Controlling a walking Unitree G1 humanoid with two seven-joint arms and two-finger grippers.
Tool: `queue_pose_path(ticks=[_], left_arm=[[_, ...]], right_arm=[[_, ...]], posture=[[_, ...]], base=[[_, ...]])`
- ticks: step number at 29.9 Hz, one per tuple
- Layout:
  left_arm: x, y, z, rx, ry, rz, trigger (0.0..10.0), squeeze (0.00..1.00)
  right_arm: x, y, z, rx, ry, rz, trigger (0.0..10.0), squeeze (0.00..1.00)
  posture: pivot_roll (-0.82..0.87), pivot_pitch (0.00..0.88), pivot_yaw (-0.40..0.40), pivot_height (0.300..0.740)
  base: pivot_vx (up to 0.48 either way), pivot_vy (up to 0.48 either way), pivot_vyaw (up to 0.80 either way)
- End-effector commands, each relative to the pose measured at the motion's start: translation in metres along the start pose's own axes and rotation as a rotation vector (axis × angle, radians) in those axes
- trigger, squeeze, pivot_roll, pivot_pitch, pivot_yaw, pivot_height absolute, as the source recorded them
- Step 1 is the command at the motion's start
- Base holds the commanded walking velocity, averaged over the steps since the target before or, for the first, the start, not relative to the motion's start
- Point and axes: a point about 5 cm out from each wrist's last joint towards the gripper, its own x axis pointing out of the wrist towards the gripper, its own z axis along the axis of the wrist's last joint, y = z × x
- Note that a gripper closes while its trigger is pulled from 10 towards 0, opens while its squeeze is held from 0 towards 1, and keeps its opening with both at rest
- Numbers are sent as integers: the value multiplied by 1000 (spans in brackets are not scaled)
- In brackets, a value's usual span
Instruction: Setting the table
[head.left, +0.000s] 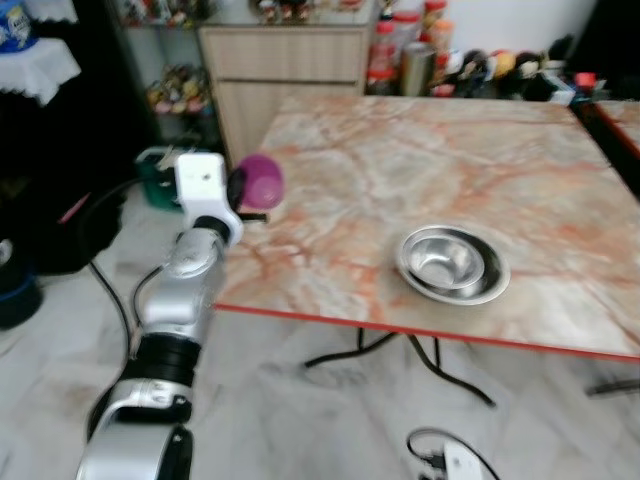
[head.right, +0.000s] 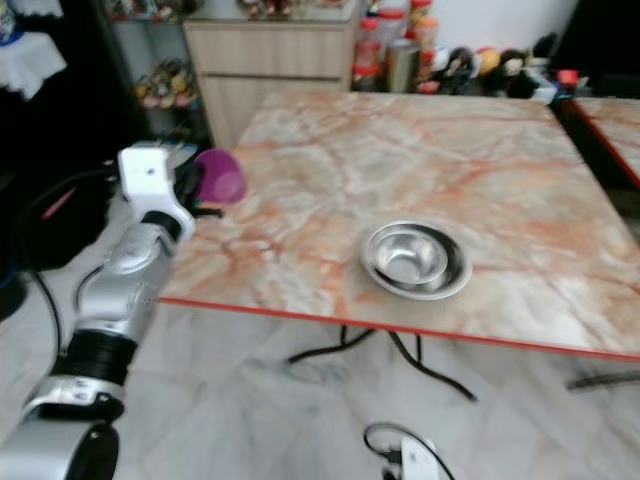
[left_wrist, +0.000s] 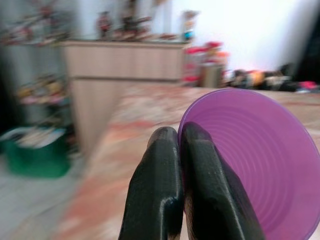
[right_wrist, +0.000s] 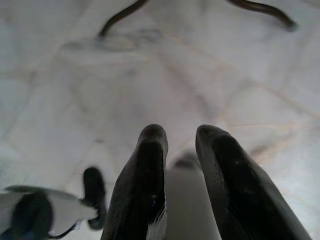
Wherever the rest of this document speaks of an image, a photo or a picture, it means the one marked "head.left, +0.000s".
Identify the purple plastic cup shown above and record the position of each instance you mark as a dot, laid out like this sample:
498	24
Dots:
262	180

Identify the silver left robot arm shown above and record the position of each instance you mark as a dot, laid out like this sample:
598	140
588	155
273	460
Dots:
180	290

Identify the green bag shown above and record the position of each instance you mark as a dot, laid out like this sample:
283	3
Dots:
155	185

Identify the light wooden cabinet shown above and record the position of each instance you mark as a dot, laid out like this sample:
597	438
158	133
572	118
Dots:
290	75

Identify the black bag with red stripe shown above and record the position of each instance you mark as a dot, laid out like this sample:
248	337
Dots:
70	235

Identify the red capped jar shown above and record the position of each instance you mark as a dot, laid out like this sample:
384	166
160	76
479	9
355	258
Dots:
382	55

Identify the stainless steel bowl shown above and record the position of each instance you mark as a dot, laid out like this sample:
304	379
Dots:
452	265

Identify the stainless steel tumbler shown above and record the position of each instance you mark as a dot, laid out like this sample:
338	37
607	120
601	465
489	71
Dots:
418	70

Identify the black metal table legs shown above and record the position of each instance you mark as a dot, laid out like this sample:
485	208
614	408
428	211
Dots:
440	365

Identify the marble top table red edge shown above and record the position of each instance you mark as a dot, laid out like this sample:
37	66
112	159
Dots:
500	160

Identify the orange lidded jar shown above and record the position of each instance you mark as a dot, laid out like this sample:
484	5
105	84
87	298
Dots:
440	30

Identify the small red object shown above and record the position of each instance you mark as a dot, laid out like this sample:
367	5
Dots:
586	81

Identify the blue and white tin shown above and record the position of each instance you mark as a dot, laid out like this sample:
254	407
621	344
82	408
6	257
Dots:
14	28

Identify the black metal side table foot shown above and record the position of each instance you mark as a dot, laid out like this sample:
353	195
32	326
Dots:
615	386

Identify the white robot plug block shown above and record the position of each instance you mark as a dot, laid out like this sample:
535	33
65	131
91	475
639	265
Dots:
462	465

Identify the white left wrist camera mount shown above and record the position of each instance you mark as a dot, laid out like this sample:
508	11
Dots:
202	185

